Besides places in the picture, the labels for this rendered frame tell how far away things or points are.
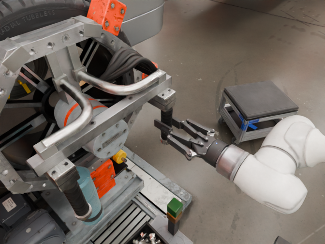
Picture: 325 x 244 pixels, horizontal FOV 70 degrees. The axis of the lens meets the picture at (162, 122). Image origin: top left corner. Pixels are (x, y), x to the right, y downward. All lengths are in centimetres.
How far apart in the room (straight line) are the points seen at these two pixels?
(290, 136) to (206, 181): 100
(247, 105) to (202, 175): 57
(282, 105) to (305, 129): 107
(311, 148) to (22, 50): 71
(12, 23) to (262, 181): 69
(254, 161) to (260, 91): 125
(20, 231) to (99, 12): 87
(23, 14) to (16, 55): 12
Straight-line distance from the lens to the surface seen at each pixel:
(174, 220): 81
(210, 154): 65
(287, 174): 64
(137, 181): 142
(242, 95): 176
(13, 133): 83
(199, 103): 216
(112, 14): 73
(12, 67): 62
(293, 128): 71
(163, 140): 78
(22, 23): 70
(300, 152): 68
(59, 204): 136
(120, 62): 66
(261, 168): 62
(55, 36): 64
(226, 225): 150
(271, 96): 183
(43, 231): 112
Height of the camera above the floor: 135
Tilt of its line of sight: 44 degrees down
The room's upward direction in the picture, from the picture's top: straight up
